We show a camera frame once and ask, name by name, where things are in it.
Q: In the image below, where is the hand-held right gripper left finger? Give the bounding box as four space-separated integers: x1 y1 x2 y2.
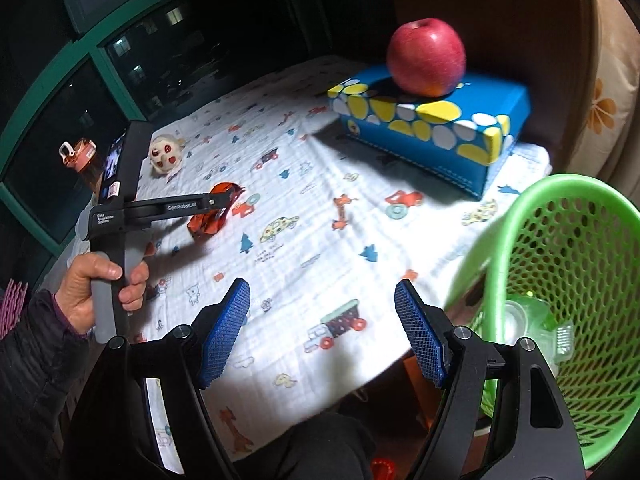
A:
59 278 251 480

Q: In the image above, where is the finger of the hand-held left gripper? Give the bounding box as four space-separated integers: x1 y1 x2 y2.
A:
131 191 240 222

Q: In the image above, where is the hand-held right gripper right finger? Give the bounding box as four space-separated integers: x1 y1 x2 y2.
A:
394 279 586 480

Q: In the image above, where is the red foil wrapper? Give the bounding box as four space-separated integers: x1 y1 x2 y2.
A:
187 182 246 238

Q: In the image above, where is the green plastic mesh basket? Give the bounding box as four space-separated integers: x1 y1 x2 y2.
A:
445 174 640 468

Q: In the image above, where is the person's left forearm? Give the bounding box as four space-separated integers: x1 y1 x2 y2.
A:
0 290 96 480

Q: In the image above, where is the person's left hand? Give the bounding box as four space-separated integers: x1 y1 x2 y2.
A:
55 251 150 336

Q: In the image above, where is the small white toy head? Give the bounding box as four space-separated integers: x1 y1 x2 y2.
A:
150 134 185 179

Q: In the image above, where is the orange water bottle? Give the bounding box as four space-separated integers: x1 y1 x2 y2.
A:
59 139 103 196

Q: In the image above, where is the clear plastic bottle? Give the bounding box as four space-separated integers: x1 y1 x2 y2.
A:
500 295 561 351

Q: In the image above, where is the white printed cloth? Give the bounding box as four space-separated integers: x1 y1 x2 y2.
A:
70 55 553 478

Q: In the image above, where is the clear plastic packaging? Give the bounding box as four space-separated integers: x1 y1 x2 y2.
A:
547 320 576 361

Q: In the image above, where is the person's leg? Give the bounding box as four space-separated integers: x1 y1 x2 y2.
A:
235 412 376 480

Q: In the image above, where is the pink foam net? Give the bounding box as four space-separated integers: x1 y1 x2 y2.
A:
0 280 28 341

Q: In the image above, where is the blue dotted tissue box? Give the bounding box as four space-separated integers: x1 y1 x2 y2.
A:
327 71 532 200

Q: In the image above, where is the red apple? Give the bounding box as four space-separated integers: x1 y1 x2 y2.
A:
386 18 467 98

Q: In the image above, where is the beige floral curtain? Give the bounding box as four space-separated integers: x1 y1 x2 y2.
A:
565 0 640 186

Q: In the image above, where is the green window frame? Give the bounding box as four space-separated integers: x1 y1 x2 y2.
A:
0 0 321 281

